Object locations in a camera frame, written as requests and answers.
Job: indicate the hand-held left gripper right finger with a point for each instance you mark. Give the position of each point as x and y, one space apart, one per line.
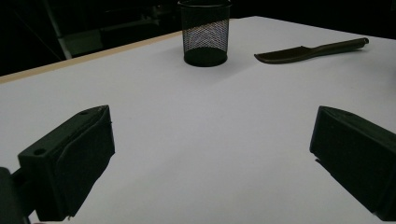
355 155

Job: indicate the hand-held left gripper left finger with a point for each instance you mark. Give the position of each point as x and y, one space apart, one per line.
77 161

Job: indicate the black mesh pen cup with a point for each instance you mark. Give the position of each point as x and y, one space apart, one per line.
205 57

